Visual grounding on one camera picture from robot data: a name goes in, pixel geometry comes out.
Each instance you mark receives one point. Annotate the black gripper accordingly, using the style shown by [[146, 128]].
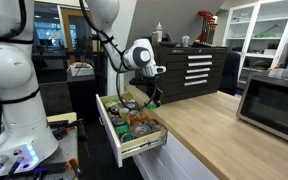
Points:
[[152, 84]]

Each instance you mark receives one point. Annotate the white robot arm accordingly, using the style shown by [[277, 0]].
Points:
[[14, 83]]

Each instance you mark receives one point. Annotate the orange tape roll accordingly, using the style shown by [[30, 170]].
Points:
[[140, 118]]

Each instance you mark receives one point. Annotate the dark gray tape roll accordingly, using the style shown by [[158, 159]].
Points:
[[130, 106]]

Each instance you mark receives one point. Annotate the translucent white tape roll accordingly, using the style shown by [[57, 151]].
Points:
[[159, 128]]

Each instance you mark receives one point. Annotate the cream tape roll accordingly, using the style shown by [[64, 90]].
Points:
[[124, 114]]

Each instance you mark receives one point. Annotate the red white tape roll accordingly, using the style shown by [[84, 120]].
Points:
[[114, 110]]

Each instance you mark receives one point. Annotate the yellow green tape roll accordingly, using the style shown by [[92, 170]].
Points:
[[110, 104]]

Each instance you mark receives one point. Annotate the green plaid tape box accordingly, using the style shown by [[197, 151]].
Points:
[[122, 130]]

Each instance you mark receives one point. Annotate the gray tape roll teal core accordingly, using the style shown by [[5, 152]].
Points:
[[127, 140]]

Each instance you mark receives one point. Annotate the wooden drawer white front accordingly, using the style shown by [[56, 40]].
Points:
[[112, 143]]

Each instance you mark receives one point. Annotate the black metal tool chest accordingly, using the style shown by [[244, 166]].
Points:
[[184, 83]]

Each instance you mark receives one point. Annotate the black shallow dish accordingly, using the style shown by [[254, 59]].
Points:
[[168, 44]]

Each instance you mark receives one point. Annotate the metal can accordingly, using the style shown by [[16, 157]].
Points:
[[185, 41]]

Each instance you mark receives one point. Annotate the white squeeze bottle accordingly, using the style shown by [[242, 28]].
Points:
[[159, 33]]

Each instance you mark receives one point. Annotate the white cabinet wooden countertop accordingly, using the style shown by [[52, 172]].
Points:
[[177, 163]]

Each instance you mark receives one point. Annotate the dark fabric chair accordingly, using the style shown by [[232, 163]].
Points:
[[230, 73]]

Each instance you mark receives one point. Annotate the white box red print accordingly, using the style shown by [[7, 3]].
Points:
[[80, 70]]

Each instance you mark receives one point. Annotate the black bar clamp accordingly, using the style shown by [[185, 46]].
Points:
[[65, 128]]

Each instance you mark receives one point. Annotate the robot mounting table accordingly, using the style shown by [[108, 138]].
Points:
[[64, 146]]

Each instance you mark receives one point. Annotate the black orange clamp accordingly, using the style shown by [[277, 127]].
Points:
[[73, 165]]

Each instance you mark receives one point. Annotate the white shelving unit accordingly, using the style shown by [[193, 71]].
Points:
[[260, 55]]

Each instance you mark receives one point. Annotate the black steel microwave oven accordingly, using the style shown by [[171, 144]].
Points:
[[270, 106]]

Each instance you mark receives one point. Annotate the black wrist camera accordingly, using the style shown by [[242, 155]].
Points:
[[137, 81]]

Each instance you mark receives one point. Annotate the large gray duct tape roll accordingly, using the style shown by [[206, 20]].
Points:
[[140, 135]]

